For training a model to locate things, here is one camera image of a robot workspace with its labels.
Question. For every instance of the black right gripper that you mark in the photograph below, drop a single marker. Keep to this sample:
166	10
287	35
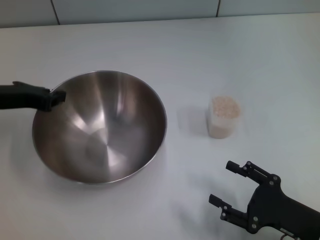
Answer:
275	207

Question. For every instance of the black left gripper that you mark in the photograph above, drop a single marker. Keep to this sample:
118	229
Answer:
20	96

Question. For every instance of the large stainless steel bowl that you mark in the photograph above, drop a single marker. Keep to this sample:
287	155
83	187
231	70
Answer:
105	130

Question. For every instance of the clear plastic measuring cup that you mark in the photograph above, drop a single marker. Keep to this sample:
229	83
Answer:
212	125

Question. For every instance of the clear cup of rice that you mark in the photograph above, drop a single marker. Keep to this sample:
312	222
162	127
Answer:
226	107

